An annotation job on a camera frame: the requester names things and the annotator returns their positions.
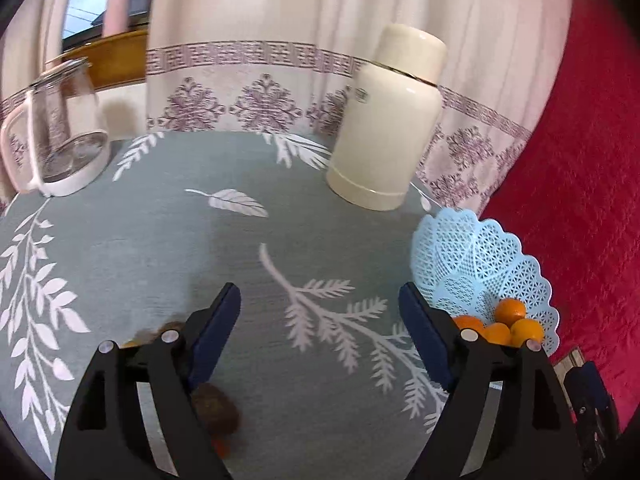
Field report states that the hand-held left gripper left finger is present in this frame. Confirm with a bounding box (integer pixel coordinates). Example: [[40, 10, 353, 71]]
[[54, 282, 242, 480]]

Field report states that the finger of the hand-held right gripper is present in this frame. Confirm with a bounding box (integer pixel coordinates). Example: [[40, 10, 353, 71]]
[[564, 361, 623, 478]]

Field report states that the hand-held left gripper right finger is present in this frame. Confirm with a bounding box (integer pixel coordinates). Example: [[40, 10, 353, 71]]
[[397, 281, 586, 480]]

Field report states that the medium orange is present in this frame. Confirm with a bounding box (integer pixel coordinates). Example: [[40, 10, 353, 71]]
[[482, 322, 512, 346]]

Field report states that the dark brown passion fruit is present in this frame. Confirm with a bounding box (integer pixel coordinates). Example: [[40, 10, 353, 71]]
[[192, 384, 242, 436]]

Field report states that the large orange persimmon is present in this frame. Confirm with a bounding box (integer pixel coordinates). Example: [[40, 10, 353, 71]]
[[510, 318, 544, 348]]

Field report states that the light blue plastic lattice basket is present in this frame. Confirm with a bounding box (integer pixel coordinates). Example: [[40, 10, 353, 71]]
[[410, 208, 560, 356]]

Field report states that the small brown box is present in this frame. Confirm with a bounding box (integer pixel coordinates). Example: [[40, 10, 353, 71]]
[[555, 347, 586, 378]]

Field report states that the grey tablecloth with white leaves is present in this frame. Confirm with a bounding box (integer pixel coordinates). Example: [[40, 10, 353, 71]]
[[0, 131, 501, 480]]

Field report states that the cream thermos jug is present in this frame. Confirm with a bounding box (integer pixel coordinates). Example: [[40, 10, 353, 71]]
[[326, 23, 447, 212]]

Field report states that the red quilted blanket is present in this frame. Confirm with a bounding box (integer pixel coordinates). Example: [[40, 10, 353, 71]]
[[480, 0, 640, 436]]

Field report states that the cream curtain with purple pattern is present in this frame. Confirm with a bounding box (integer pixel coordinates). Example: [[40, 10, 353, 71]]
[[0, 0, 573, 216]]

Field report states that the wooden window sill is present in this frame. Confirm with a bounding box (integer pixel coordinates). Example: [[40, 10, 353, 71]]
[[62, 30, 151, 91]]

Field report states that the pink flask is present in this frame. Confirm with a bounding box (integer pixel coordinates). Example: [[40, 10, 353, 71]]
[[102, 0, 136, 38]]

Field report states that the glass kettle with white handle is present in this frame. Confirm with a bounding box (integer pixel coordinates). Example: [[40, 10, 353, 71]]
[[0, 57, 112, 197]]

